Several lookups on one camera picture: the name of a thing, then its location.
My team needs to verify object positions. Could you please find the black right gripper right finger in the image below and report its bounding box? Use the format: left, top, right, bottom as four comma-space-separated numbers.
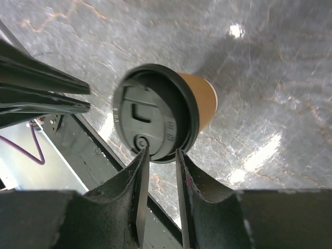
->
176, 150, 331, 248

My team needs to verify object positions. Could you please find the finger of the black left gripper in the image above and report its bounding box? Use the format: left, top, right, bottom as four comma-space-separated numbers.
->
1, 40, 90, 94
1, 87, 90, 128

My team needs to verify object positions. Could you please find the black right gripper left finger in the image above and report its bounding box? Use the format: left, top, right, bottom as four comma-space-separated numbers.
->
1, 148, 149, 248

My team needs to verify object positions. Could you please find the black plastic cup lid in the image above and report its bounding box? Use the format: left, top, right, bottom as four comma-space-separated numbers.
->
113, 64, 200, 164

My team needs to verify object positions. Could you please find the brown paper coffee cup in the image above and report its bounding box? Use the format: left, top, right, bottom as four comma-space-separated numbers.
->
178, 73, 218, 132

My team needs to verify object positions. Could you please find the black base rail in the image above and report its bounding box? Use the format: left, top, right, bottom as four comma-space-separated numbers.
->
1, 24, 182, 248

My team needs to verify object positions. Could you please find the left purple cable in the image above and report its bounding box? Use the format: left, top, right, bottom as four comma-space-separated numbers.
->
0, 121, 46, 166

